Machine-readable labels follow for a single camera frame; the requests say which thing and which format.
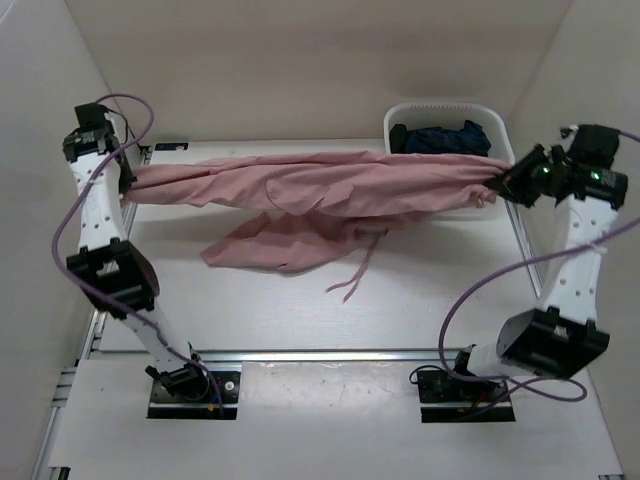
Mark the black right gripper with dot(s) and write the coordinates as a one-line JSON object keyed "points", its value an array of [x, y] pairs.
{"points": [[513, 179]]}

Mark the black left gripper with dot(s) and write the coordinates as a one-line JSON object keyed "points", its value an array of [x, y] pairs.
{"points": [[126, 178]]}

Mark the pink trousers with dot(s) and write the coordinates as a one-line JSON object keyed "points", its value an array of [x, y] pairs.
{"points": [[315, 208]]}

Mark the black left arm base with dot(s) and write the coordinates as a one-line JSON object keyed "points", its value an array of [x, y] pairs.
{"points": [[188, 393]]}

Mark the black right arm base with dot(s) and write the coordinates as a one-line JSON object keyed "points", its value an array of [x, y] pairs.
{"points": [[444, 399]]}

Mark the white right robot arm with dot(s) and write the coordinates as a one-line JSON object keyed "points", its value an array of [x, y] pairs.
{"points": [[558, 336]]}

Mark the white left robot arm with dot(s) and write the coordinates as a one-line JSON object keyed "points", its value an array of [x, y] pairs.
{"points": [[114, 274]]}

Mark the dark blue trousers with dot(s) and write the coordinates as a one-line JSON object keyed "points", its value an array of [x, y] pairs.
{"points": [[470, 139]]}

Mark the black trousers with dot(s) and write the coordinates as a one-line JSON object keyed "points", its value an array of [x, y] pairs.
{"points": [[398, 136]]}

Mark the white plastic basket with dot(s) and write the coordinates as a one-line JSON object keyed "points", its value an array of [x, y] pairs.
{"points": [[418, 115]]}

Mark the aluminium left rail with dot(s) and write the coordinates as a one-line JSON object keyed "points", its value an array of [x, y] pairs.
{"points": [[100, 325]]}

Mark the aluminium rail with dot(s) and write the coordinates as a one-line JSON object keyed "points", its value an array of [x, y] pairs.
{"points": [[525, 247], [100, 325], [331, 355]]}

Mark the aluminium right rail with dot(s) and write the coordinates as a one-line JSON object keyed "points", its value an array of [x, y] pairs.
{"points": [[525, 247]]}

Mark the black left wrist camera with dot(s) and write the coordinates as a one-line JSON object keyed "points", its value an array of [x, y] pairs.
{"points": [[93, 116]]}

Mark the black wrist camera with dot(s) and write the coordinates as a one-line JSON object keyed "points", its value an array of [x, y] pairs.
{"points": [[591, 144], [93, 116]]}

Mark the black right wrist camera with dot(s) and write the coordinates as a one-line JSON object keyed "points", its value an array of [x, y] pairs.
{"points": [[591, 144]]}

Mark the aluminium front rail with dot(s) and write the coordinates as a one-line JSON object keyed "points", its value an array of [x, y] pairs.
{"points": [[331, 355]]}

